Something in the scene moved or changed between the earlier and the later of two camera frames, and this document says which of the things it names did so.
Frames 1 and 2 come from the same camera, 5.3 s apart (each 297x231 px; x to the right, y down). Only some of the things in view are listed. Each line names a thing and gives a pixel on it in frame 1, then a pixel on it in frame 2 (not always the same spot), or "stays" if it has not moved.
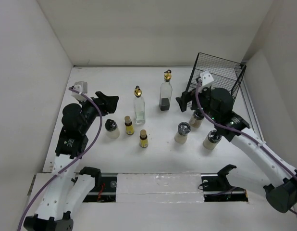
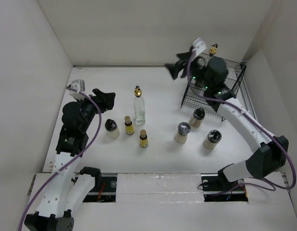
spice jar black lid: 214,137 stays
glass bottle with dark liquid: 166,92 → 213,50
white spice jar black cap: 112,132 stays
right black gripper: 185,97 → 176,68
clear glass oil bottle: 139,106 stays
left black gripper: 109,106 stays
